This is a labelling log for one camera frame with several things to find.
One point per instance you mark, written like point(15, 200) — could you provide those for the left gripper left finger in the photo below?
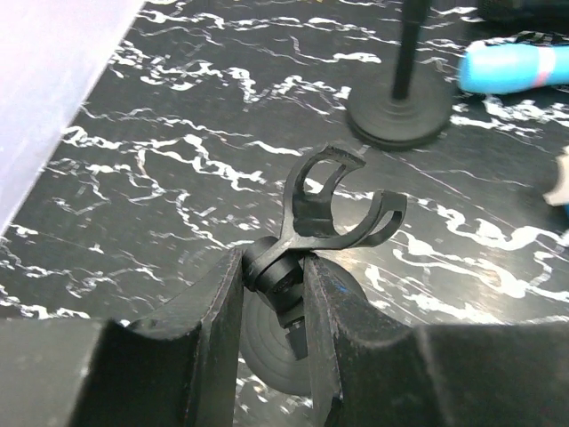
point(176, 366)

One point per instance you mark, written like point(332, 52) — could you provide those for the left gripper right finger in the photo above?
point(367, 369)

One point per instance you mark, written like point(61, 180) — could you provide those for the round base stand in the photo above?
point(404, 104)
point(273, 333)

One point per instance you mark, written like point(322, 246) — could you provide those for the cyan toy microphone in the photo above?
point(512, 67)

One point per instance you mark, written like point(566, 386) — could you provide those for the blue white block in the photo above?
point(559, 195)

